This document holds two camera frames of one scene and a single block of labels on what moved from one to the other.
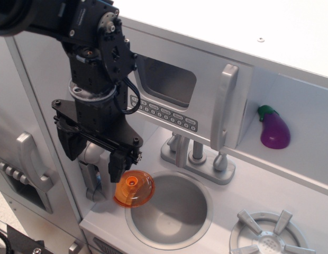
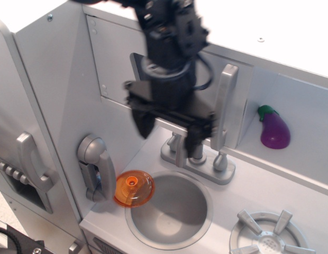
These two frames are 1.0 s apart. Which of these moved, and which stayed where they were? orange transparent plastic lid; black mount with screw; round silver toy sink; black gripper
Moved: black gripper
Stayed: black mount with screw; round silver toy sink; orange transparent plastic lid
